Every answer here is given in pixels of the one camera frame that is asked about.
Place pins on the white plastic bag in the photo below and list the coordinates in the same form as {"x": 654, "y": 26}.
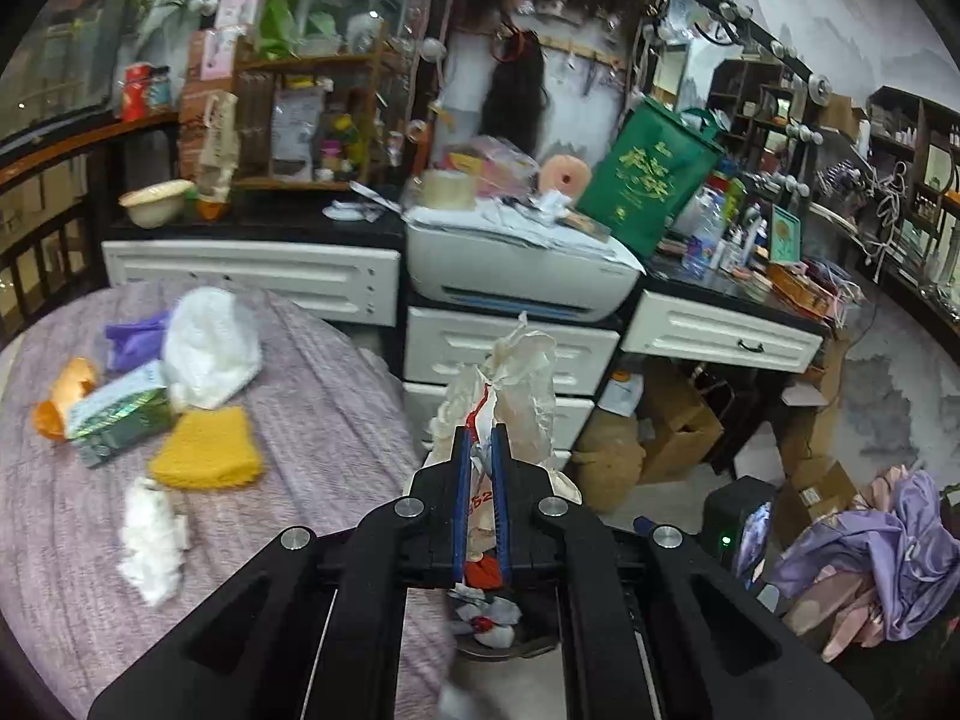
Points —
{"x": 210, "y": 349}

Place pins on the clear water bottle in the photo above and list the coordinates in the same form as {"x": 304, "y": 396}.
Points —
{"x": 709, "y": 229}

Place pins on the white bag with yellow print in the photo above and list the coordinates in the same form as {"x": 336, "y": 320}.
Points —
{"x": 622, "y": 394}

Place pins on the brown product box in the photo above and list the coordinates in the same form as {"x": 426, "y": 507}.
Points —
{"x": 196, "y": 52}

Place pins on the group of cosmetic bottles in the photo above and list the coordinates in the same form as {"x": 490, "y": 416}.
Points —
{"x": 731, "y": 247}

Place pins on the clear bag of colourful items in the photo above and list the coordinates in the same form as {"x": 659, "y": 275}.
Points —
{"x": 491, "y": 161}

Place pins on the yellow knitted cloth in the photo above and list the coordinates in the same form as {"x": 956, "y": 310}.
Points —
{"x": 206, "y": 446}

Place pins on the black hanging wig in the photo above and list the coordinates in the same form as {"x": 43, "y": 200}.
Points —
{"x": 514, "y": 97}

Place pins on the green tote bag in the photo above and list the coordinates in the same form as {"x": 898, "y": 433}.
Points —
{"x": 645, "y": 172}

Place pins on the low white drawer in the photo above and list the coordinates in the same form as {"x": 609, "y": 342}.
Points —
{"x": 570, "y": 420}

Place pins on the white tissue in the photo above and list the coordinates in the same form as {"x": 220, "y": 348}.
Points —
{"x": 150, "y": 540}

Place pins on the dark wall shelf unit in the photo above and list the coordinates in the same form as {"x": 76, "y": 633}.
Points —
{"x": 926, "y": 157}

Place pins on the green picture frame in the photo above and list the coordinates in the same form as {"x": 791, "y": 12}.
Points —
{"x": 785, "y": 234}

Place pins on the orange woven box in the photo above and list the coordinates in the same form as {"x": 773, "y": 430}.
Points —
{"x": 799, "y": 292}

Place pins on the stack of papers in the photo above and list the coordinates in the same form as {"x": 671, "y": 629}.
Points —
{"x": 510, "y": 229}

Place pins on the wooden ledge with black railing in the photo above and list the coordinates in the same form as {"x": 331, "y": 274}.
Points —
{"x": 75, "y": 146}

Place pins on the green and white packet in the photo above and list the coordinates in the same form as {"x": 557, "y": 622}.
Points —
{"x": 112, "y": 412}

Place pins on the wooden shelf rack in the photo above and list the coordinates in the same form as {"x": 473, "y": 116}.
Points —
{"x": 315, "y": 64}

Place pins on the white paper wrapper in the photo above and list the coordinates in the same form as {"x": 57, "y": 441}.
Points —
{"x": 517, "y": 390}

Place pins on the white cabinet front panel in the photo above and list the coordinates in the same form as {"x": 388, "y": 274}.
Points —
{"x": 247, "y": 277}

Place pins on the grey foil pouch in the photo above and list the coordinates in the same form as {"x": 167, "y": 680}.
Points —
{"x": 296, "y": 131}

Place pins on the purple striped tablecloth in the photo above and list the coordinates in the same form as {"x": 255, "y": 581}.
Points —
{"x": 300, "y": 427}

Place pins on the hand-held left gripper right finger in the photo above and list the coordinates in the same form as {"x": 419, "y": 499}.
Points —
{"x": 502, "y": 525}

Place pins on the dark plastic waste bin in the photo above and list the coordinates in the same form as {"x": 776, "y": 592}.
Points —
{"x": 540, "y": 641}

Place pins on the white printer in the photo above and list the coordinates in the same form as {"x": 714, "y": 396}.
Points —
{"x": 525, "y": 270}

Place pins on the white wrapper with red spot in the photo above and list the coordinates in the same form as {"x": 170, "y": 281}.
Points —
{"x": 495, "y": 634}

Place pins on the pink product box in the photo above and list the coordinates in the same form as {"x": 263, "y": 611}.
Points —
{"x": 240, "y": 4}

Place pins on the purple cloth pile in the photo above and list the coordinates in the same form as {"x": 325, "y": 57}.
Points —
{"x": 885, "y": 540}

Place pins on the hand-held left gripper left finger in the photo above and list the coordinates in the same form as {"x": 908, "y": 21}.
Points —
{"x": 459, "y": 525}

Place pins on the red canister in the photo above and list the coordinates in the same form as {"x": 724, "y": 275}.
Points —
{"x": 136, "y": 94}

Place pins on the orange plastic piece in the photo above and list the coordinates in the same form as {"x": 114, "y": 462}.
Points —
{"x": 67, "y": 397}

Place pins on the black device with green light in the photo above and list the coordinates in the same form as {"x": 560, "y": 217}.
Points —
{"x": 731, "y": 525}

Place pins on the brown cardboard box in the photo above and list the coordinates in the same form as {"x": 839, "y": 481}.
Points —
{"x": 679, "y": 427}

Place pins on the cream bowl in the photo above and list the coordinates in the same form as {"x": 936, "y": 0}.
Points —
{"x": 157, "y": 202}

